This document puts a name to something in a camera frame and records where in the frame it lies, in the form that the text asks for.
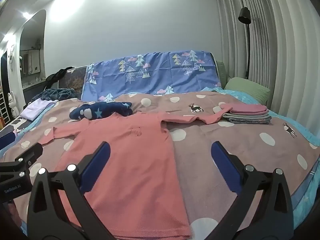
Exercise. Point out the dark printed bedsheet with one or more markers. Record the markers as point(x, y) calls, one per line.
point(17, 125)

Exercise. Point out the pink shirt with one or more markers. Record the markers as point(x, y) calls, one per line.
point(130, 160)

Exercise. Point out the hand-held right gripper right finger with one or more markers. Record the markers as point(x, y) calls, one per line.
point(225, 165)

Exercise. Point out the green pillow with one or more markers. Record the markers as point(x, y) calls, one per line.
point(250, 88)
point(222, 72)

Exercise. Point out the navy star print garment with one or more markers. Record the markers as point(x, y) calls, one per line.
point(100, 110)

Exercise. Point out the patterned grey folded garment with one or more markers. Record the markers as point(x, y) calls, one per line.
point(250, 122)

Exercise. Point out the shelf unit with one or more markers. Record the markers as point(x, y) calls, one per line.
point(3, 107)

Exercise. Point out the dark headboard picture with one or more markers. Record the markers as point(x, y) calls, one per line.
point(75, 82)

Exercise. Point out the lavender garment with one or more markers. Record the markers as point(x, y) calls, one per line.
point(37, 107)

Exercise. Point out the purple tree print sheet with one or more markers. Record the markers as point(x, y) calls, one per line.
point(155, 77)

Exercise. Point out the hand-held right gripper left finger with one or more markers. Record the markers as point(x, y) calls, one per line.
point(98, 162)

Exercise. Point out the pink polka dot deer blanket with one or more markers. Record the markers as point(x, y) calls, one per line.
point(237, 142)

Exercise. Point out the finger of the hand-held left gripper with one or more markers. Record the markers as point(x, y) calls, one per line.
point(7, 140)
point(27, 155)

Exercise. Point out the pink folded garment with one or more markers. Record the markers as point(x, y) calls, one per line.
point(250, 108)

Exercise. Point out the white cat figure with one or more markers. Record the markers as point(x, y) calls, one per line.
point(12, 102)

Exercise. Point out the white wall ornament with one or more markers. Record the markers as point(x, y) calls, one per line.
point(11, 55)

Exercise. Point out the black floor lamp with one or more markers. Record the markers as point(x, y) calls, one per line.
point(244, 15)

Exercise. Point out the grey curtain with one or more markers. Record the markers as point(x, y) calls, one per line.
point(275, 42)

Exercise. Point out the dark blue fleece cloth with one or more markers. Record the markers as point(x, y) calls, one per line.
point(60, 93)

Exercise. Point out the black garment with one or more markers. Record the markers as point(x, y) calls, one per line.
point(58, 75)

